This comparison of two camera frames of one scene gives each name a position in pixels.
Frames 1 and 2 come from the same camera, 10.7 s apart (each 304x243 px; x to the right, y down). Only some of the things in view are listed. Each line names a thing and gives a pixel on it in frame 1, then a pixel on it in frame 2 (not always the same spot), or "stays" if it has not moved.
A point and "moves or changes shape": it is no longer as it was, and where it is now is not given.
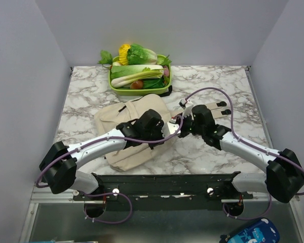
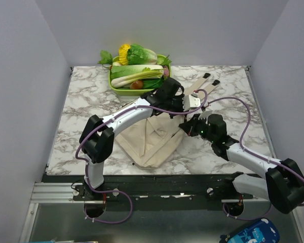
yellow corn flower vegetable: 122,53 stays
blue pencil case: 263,230 stays
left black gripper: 159,128 to 180,98
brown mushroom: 138,84 stays
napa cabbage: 122,76 stays
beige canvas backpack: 137,153 moves or changes shape
